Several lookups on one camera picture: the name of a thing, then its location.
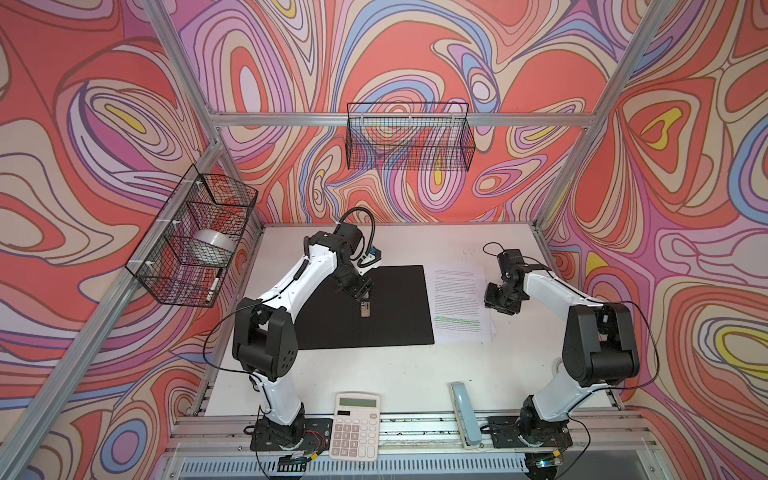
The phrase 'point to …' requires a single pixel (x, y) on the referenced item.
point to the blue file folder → (397, 312)
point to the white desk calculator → (355, 432)
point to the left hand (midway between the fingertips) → (366, 289)
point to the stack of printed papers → (459, 303)
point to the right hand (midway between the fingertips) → (494, 311)
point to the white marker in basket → (213, 287)
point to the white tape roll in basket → (221, 240)
